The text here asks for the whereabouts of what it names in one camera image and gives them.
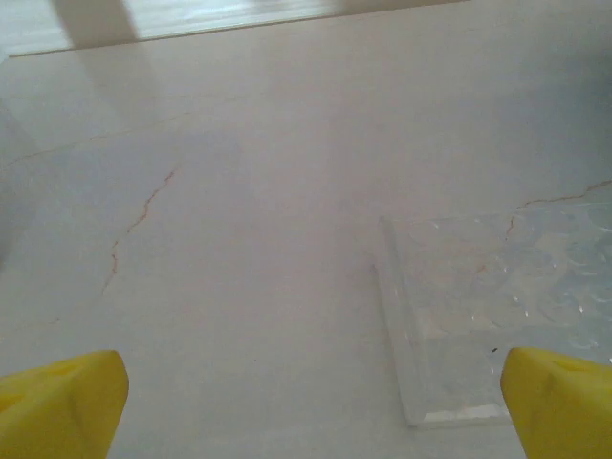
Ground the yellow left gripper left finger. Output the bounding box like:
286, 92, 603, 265
0, 350, 130, 459

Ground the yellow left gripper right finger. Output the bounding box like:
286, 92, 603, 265
499, 346, 612, 459

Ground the clear plastic tube rack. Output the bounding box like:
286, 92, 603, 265
377, 200, 612, 429

